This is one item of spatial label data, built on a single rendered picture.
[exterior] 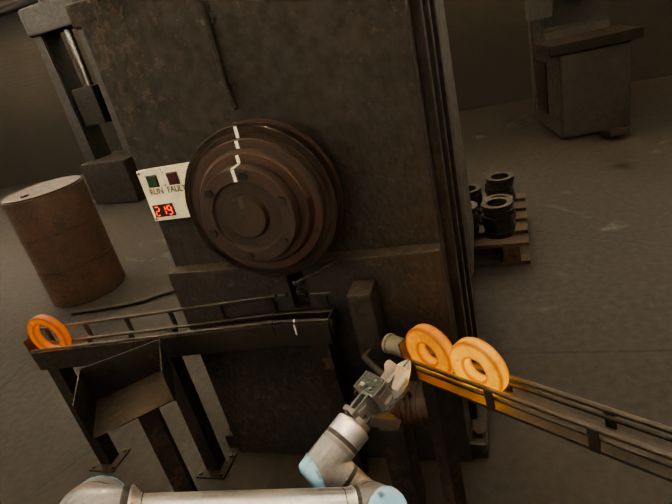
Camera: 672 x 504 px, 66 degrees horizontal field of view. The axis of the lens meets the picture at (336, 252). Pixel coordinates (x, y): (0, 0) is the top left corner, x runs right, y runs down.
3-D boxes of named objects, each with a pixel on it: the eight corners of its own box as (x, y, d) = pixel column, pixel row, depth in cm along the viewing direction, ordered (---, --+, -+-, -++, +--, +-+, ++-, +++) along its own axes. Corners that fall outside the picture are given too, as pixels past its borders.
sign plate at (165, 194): (158, 219, 179) (139, 170, 172) (223, 210, 171) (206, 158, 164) (154, 221, 178) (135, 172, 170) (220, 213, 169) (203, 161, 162)
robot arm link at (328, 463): (321, 496, 122) (290, 466, 122) (354, 452, 127) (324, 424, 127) (330, 503, 113) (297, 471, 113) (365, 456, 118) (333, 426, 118)
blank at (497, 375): (450, 329, 130) (442, 336, 128) (503, 344, 118) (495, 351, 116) (463, 380, 135) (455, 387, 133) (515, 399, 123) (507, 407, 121)
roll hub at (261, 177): (225, 258, 156) (195, 170, 145) (311, 250, 147) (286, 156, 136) (217, 267, 151) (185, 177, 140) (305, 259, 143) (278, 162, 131)
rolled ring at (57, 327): (50, 316, 197) (57, 311, 200) (18, 320, 204) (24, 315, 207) (74, 354, 204) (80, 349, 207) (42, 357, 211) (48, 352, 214)
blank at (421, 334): (407, 317, 142) (399, 323, 140) (451, 329, 130) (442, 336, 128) (420, 364, 147) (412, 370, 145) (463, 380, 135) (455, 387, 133)
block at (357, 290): (367, 339, 174) (352, 278, 164) (390, 338, 172) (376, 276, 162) (360, 359, 165) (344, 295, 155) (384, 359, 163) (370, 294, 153)
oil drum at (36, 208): (85, 273, 458) (40, 178, 421) (140, 268, 439) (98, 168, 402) (35, 310, 407) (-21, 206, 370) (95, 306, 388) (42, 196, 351)
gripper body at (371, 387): (388, 379, 123) (357, 419, 118) (402, 399, 127) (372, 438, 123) (367, 367, 128) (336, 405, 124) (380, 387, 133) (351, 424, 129)
